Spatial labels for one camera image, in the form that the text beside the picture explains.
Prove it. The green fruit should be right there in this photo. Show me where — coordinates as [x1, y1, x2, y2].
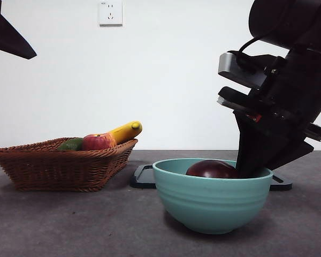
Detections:
[56, 138, 84, 152]

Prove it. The teal ribbed bowl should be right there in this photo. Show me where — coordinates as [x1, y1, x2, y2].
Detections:
[152, 157, 273, 236]

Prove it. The brown wicker basket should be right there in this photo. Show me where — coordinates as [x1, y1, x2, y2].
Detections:
[0, 138, 139, 193]

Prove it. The dark purple plum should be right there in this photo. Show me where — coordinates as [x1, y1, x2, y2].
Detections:
[186, 160, 240, 179]

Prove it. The orange fruit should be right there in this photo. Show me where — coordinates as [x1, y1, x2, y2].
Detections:
[104, 133, 117, 148]

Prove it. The white wall socket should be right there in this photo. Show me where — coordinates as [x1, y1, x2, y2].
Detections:
[98, 1, 123, 27]

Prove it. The yellow banana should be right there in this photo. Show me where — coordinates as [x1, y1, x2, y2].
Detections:
[106, 120, 143, 145]

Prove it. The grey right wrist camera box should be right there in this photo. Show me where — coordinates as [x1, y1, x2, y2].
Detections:
[218, 52, 268, 89]

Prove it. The black right camera cable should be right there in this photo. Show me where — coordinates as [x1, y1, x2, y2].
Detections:
[237, 37, 263, 73]

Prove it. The red apple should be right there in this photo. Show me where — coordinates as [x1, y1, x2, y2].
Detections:
[82, 134, 111, 151]

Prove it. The black rectangular tray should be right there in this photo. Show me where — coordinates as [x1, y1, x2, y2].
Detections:
[130, 164, 293, 191]

